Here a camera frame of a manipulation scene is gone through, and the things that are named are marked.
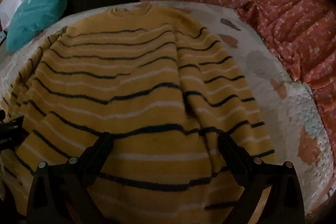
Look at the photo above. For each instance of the white heart print blanket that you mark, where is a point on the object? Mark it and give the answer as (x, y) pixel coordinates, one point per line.
(275, 98)

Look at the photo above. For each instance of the yellow striped sweater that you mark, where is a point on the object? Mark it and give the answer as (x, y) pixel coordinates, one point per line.
(118, 82)

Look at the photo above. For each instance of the teal pillow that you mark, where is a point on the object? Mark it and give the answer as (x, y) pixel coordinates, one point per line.
(34, 14)

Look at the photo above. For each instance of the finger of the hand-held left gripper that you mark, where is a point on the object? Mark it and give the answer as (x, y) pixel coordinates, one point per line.
(11, 132)

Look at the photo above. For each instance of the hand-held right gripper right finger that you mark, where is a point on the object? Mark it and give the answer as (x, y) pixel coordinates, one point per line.
(226, 145)

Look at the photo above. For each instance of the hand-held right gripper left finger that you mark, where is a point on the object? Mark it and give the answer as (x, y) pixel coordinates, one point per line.
(104, 144)

